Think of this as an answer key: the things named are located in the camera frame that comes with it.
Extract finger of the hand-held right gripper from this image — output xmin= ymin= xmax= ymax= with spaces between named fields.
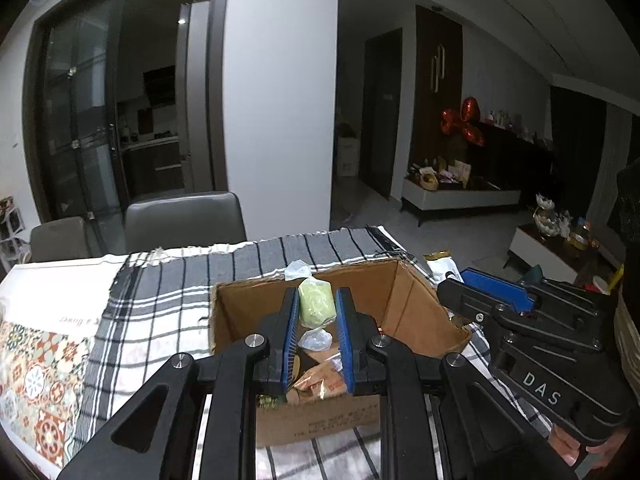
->
xmin=436 ymin=277 xmax=607 ymax=354
xmin=460 ymin=267 xmax=619 ymax=337

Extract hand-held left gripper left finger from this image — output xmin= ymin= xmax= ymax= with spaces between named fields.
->
xmin=57 ymin=286 xmax=300 ymax=480

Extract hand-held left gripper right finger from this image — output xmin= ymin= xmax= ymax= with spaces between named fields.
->
xmin=336 ymin=286 xmax=577 ymax=480

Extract light green candy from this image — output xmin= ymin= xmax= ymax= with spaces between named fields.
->
xmin=285 ymin=259 xmax=337 ymax=353

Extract large cardboard box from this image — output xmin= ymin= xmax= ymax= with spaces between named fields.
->
xmin=209 ymin=258 xmax=473 ymax=448

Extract person's right hand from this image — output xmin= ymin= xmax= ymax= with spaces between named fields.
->
xmin=546 ymin=422 xmax=632 ymax=472

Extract white gold-edged packet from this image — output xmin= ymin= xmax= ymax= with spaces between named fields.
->
xmin=422 ymin=251 xmax=459 ymax=286

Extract brown snack packet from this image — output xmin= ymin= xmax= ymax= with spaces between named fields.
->
xmin=287 ymin=359 xmax=352 ymax=404

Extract white coffee table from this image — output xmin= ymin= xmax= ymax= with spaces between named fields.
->
xmin=504 ymin=222 xmax=622 ymax=287

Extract white flower vase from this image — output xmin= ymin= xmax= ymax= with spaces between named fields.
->
xmin=532 ymin=194 xmax=562 ymax=239

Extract white low sideboard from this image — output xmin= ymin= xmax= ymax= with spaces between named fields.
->
xmin=401 ymin=175 xmax=522 ymax=227

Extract dark long cabinet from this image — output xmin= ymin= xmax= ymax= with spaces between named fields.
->
xmin=470 ymin=120 xmax=557 ymax=197

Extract grey checked cloth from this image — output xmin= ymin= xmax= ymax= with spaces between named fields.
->
xmin=65 ymin=225 xmax=551 ymax=480

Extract grey dining chair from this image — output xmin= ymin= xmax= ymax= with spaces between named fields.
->
xmin=124 ymin=191 xmax=248 ymax=256
xmin=30 ymin=216 xmax=91 ymax=264

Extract bunch of red foil balloons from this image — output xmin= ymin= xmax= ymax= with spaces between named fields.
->
xmin=440 ymin=96 xmax=488 ymax=148

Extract grey curtain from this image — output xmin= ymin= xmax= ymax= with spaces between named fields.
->
xmin=587 ymin=104 xmax=634 ymax=231

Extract white box on floor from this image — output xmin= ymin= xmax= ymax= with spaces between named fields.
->
xmin=337 ymin=135 xmax=360 ymax=179

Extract dark interior door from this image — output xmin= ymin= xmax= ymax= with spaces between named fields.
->
xmin=364 ymin=27 xmax=404 ymax=202

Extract tile patterned tablecloth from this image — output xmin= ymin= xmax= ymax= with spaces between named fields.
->
xmin=0 ymin=252 xmax=132 ymax=477

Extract glass sliding door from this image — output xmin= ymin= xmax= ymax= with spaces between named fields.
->
xmin=22 ymin=0 xmax=227 ymax=257

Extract white storage rack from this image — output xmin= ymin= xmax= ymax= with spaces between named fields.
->
xmin=0 ymin=197 xmax=25 ymax=262

